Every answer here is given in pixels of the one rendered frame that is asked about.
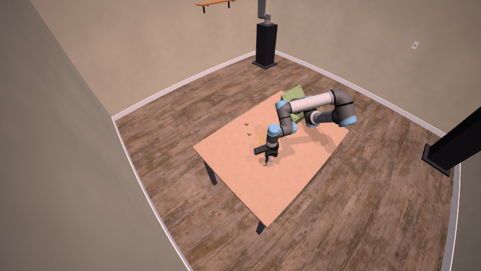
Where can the tan flat mat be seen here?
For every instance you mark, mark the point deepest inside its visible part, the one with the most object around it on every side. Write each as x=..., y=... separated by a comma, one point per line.
x=261, y=138

